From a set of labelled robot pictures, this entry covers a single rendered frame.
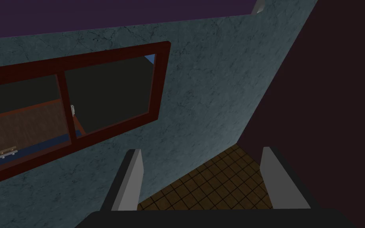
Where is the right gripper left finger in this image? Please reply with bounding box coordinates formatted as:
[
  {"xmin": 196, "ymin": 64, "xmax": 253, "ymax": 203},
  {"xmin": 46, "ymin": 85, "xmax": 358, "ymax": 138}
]
[{"xmin": 101, "ymin": 148, "xmax": 144, "ymax": 212}]

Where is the dark red framed window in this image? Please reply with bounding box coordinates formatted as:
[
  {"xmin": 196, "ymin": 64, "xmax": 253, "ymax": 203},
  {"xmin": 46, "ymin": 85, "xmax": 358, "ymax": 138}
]
[{"xmin": 0, "ymin": 41, "xmax": 172, "ymax": 190}]

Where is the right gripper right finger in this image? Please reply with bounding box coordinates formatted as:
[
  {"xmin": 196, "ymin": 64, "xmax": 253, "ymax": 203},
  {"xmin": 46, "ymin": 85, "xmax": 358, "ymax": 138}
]
[{"xmin": 260, "ymin": 146, "xmax": 320, "ymax": 210}]

